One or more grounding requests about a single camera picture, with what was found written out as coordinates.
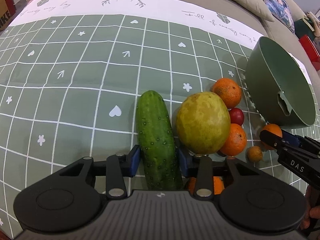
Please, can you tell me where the orange mandarin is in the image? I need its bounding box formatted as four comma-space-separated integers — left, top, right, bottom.
220, 124, 247, 156
211, 77, 242, 109
188, 176, 225, 195
259, 124, 283, 150

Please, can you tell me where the small brown kiwi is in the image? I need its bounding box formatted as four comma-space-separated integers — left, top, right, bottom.
247, 146, 263, 163

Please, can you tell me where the red cherry tomato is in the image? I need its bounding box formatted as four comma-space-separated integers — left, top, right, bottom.
229, 107, 245, 126

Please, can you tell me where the green colander bowl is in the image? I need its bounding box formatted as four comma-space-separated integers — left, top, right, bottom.
245, 36, 316, 129

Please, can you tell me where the orange mandarin top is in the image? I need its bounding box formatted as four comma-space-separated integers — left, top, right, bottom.
211, 77, 242, 109

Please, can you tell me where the yellow-green pear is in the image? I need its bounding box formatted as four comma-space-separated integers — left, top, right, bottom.
176, 92, 231, 155

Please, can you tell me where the green cucumber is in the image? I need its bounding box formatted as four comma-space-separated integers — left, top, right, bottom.
136, 90, 183, 191

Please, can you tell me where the person's right hand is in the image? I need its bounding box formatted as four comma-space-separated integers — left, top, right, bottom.
300, 185, 319, 230

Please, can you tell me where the red box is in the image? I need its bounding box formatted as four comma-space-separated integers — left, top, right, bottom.
299, 35, 319, 63

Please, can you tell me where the dark green bag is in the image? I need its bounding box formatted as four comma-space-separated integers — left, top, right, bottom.
294, 17, 315, 41

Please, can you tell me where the blue floral cushion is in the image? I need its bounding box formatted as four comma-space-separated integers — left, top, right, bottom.
264, 0, 295, 33

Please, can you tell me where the green checked tablecloth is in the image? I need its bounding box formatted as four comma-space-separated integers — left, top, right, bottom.
1, 0, 319, 239

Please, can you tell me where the brown Nike paper bag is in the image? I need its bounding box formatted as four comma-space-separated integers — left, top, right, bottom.
0, 0, 16, 31

